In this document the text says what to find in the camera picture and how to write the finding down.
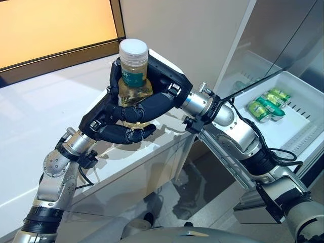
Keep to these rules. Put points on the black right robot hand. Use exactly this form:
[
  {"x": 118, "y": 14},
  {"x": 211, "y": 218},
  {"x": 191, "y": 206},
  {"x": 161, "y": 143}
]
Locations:
[{"x": 169, "y": 78}]

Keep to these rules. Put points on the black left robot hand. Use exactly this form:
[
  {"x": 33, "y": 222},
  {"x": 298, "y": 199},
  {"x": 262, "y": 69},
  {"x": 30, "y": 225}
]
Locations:
[{"x": 98, "y": 116}]

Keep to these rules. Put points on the yellow tea bottle white cap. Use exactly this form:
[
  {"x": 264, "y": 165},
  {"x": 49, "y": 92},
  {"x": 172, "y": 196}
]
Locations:
[{"x": 132, "y": 65}]

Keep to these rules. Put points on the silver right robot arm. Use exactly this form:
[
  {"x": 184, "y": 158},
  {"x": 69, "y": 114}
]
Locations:
[{"x": 240, "y": 131}]

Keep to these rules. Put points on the stainless steel fridge door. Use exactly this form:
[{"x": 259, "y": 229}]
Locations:
[
  {"x": 308, "y": 25},
  {"x": 265, "y": 25}
]

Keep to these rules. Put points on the white fridge drawer bin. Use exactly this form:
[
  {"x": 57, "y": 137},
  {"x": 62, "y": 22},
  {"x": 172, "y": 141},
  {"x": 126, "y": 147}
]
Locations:
[{"x": 303, "y": 101}]

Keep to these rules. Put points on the steel fridge drawer front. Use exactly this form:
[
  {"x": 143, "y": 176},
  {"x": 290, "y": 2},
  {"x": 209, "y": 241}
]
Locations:
[{"x": 253, "y": 212}]

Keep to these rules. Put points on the tall white cabinet panel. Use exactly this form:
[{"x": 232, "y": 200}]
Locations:
[{"x": 182, "y": 33}]

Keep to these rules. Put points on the white counter cabinet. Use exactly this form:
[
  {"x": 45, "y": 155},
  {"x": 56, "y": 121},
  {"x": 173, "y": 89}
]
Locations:
[{"x": 141, "y": 172}]

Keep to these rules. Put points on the light green drink can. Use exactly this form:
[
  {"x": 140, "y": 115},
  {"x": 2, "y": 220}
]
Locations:
[
  {"x": 273, "y": 97},
  {"x": 257, "y": 109},
  {"x": 279, "y": 94}
]

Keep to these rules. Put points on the dark framed orange window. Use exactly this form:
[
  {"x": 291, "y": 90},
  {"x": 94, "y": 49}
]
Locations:
[{"x": 55, "y": 27}]

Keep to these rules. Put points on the dark green drink can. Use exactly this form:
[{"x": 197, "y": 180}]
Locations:
[{"x": 270, "y": 107}]

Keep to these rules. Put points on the black left robot foot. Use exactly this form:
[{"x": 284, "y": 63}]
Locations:
[{"x": 148, "y": 219}]

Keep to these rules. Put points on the black robot foot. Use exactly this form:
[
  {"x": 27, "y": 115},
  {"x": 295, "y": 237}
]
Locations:
[
  {"x": 188, "y": 224},
  {"x": 148, "y": 219}
]

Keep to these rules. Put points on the black right robot foot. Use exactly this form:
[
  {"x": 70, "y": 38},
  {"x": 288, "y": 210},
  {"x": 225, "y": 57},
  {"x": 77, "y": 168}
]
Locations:
[{"x": 188, "y": 224}]

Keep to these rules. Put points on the grey robot body shell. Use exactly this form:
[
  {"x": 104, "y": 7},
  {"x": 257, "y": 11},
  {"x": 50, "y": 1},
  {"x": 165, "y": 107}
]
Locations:
[{"x": 189, "y": 236}]

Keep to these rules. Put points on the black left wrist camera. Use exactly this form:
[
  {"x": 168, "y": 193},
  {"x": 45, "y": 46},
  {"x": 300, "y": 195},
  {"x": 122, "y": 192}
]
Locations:
[{"x": 88, "y": 159}]

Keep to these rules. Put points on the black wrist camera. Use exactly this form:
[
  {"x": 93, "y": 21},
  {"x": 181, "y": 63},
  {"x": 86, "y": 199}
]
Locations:
[
  {"x": 88, "y": 159},
  {"x": 193, "y": 125}
]

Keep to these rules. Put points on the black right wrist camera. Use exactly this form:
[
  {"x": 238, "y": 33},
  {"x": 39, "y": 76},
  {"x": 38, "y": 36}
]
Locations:
[{"x": 193, "y": 125}]

